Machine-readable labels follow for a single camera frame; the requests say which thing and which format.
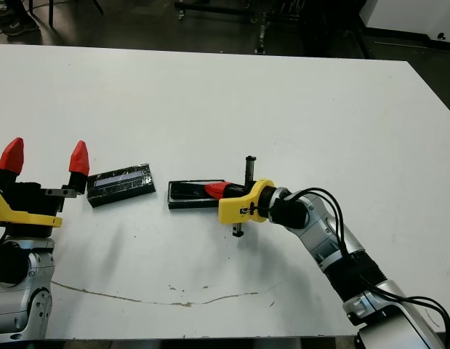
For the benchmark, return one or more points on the white cabinet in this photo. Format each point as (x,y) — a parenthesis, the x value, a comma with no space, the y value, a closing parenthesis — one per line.
(410,14)

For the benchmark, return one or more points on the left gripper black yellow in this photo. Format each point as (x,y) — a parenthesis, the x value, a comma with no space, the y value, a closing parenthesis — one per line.
(28,201)

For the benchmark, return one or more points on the black box with white insert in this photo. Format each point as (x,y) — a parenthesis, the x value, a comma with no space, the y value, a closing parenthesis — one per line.
(188,204)

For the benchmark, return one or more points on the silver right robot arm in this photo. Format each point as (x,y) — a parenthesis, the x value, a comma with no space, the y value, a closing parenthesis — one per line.
(319,236)

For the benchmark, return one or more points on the black wheeled equipment frame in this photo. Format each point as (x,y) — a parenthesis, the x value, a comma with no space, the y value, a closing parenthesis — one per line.
(262,36)

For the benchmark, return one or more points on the dark sneaker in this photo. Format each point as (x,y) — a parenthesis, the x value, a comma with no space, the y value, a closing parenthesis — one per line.
(3,15)
(23,29)

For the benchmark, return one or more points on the black box lid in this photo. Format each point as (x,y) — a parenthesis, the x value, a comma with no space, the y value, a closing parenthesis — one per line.
(119,192)

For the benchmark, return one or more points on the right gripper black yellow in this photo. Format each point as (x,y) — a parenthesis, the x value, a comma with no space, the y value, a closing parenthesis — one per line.
(233,211)

